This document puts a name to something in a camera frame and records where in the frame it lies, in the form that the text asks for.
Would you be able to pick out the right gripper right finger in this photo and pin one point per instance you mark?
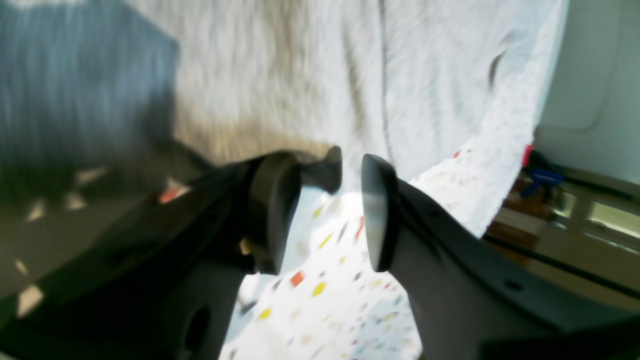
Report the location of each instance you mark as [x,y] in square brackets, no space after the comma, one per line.
[470,302]

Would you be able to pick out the grey T-shirt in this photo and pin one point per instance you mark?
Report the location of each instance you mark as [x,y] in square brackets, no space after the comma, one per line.
[104,97]

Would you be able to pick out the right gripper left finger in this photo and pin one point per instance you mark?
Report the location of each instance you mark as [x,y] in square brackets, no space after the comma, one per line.
[145,278]

